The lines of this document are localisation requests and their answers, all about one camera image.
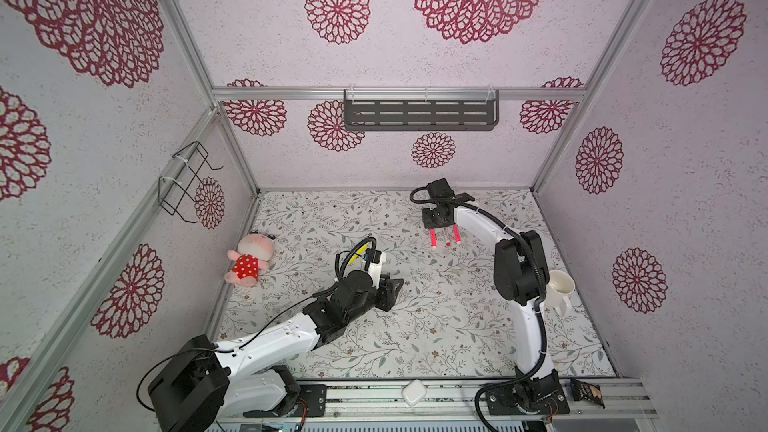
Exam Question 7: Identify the dark grey wall shelf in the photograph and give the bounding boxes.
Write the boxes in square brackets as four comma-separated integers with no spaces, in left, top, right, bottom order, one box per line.
[342,90,499,132]

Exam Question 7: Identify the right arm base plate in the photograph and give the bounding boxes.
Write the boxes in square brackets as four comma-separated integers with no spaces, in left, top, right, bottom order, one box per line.
[485,369,570,416]

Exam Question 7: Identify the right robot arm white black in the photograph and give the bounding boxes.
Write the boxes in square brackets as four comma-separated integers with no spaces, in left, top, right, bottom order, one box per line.
[409,179,570,417]

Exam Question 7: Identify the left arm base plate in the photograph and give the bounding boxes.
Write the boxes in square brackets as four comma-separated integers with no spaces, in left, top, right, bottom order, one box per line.
[243,384,328,418]

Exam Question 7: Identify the pink plush toy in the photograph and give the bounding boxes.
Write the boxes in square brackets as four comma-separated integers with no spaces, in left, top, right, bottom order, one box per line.
[224,233,274,288]

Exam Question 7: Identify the black wire wall rack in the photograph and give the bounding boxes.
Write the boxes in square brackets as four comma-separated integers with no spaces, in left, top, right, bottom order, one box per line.
[156,141,226,230]

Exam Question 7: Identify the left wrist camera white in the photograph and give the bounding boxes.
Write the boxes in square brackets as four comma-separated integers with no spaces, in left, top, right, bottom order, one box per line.
[364,248,387,289]

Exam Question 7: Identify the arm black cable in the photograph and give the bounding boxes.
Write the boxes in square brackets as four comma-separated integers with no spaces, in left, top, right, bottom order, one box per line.
[136,236,379,415]
[409,185,550,432]

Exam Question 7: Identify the small dark item on rail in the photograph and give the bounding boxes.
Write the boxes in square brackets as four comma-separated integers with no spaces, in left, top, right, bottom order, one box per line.
[570,378,606,409]

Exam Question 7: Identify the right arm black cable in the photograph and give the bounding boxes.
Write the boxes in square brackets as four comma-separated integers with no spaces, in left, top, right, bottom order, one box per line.
[409,185,550,432]

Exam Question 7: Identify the white ceramic mug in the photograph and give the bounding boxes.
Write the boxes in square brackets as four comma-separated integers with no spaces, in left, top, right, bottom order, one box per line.
[544,270,576,318]

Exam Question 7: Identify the white plastic clip on rail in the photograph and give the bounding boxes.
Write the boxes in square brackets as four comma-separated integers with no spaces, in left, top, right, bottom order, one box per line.
[401,379,428,408]

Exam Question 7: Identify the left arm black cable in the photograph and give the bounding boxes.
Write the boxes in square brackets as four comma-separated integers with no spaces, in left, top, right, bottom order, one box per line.
[136,236,379,415]

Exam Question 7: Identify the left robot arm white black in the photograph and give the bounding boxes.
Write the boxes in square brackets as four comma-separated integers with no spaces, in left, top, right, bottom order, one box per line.
[137,270,404,431]

